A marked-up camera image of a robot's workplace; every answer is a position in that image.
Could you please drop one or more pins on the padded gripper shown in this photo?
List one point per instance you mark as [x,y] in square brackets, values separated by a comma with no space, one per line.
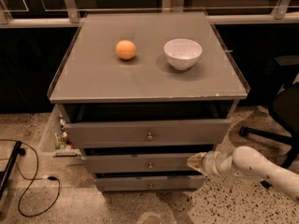
[210,162]

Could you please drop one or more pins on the grey drawer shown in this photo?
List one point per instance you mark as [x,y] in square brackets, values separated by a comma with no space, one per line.
[145,133]
[112,160]
[174,180]

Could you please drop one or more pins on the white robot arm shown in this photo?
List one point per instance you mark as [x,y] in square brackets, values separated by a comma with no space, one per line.
[246,162]

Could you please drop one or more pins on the grey bottom drawer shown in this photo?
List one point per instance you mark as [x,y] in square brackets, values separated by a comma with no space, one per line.
[174,180]

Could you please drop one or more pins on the grey top drawer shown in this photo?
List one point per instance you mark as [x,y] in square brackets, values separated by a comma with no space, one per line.
[145,133]

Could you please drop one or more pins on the grey drawer cabinet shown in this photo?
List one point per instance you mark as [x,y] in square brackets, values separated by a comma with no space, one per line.
[95,85]

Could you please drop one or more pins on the black office chair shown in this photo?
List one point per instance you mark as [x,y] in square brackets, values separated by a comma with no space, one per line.
[283,106]

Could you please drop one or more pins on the white bowl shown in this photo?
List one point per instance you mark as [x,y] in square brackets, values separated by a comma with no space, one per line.
[182,53]

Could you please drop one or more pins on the orange fruit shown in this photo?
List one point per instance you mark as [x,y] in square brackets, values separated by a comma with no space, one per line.
[126,50]

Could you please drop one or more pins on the clear plastic storage bin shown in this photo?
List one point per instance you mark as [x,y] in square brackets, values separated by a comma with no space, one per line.
[52,142]

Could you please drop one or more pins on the black flat device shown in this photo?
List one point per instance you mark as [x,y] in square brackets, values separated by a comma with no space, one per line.
[4,175]

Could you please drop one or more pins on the metal window rail frame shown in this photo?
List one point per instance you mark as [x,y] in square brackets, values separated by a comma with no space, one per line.
[44,13]

